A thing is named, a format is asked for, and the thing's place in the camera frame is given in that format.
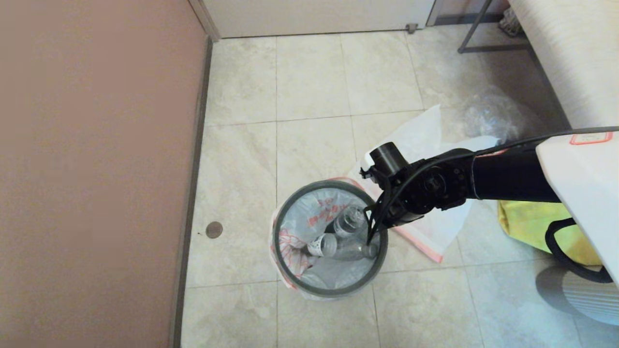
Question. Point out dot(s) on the grey cloth bundle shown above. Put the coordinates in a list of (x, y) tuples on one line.
[(508, 23)]

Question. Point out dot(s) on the crumpled clear plastic bag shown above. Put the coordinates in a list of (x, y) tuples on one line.
[(488, 113)]

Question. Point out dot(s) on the black round trash bin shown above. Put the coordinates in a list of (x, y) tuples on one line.
[(338, 280)]

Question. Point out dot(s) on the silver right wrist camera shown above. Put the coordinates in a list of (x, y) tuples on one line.
[(366, 173)]

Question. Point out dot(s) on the white ribbed table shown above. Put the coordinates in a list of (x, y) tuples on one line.
[(580, 58)]

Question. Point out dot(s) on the white red-printed trash bag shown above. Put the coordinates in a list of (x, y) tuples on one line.
[(302, 220)]

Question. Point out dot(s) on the small metal door stop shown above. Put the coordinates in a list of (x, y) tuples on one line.
[(411, 29)]

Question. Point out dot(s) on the white door frame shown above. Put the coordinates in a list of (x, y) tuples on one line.
[(205, 21)]

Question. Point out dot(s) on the dark metal table frame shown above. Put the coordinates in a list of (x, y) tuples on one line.
[(493, 48)]

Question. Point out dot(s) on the clear plastic bottle dark label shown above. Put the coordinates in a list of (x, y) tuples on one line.
[(349, 222)]

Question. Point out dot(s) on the clear plastic bottle white label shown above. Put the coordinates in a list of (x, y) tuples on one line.
[(338, 247)]

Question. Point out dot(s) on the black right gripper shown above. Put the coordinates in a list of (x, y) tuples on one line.
[(404, 210)]

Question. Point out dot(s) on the yellow fabric bag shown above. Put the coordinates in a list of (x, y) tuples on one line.
[(522, 227)]

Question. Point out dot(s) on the round metal floor drain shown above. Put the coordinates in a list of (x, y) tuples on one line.
[(214, 230)]

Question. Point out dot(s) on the white door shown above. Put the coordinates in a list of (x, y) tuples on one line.
[(314, 14)]

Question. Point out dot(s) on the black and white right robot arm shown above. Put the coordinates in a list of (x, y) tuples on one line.
[(512, 174)]

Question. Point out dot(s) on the white ribbed bin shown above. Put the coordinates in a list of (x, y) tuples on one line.
[(585, 299)]

